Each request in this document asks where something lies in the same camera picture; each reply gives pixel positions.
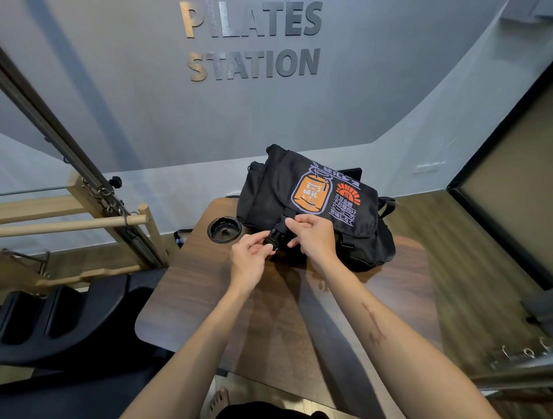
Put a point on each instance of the wooden dowel bar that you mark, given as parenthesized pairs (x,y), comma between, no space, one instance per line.
(73,224)

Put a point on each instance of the long metal spring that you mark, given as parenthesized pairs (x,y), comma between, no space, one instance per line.
(52,134)

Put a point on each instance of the black framed panel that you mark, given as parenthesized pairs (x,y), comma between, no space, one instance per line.
(509,181)

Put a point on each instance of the metal bar with hooks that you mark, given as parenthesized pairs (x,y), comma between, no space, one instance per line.
(518,367)

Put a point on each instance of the black printed messenger bag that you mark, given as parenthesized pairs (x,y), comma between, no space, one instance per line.
(285,190)

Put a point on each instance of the person's black shorts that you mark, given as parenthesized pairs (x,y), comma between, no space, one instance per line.
(268,411)

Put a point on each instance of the wooden pilates tower frame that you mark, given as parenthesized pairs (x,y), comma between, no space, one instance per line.
(82,203)

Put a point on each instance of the black padded shoulder rest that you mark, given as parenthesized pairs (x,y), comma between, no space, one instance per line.
(19,319)
(86,304)

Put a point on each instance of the person's right thumb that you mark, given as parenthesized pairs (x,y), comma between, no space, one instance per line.
(295,241)

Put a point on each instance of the black round knob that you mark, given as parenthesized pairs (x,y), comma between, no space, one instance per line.
(115,182)

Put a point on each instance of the person's right forearm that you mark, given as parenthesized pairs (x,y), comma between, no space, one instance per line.
(389,341)

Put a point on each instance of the person's left forearm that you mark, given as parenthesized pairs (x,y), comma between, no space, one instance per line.
(194,349)

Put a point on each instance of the person's right hand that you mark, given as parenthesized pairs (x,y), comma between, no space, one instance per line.
(317,241)

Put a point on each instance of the metal wall lettering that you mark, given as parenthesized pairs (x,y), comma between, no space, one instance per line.
(255,41)

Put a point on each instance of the black box behind bag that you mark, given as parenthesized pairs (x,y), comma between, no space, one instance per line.
(352,173)

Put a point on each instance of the black round cup holder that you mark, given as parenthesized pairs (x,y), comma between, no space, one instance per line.
(224,229)

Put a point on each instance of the black padded carriage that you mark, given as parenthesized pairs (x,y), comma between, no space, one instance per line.
(77,393)

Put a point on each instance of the person's left thumb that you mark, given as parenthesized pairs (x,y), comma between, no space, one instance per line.
(265,253)

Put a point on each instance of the person's left hand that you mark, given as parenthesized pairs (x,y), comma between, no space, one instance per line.
(246,265)

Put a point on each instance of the white wall socket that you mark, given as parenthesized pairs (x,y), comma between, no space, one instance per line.
(427,167)

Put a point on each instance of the thin metal rod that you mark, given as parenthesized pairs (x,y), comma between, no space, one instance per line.
(32,190)

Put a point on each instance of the person's bare foot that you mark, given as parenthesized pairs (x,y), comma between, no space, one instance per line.
(219,403)

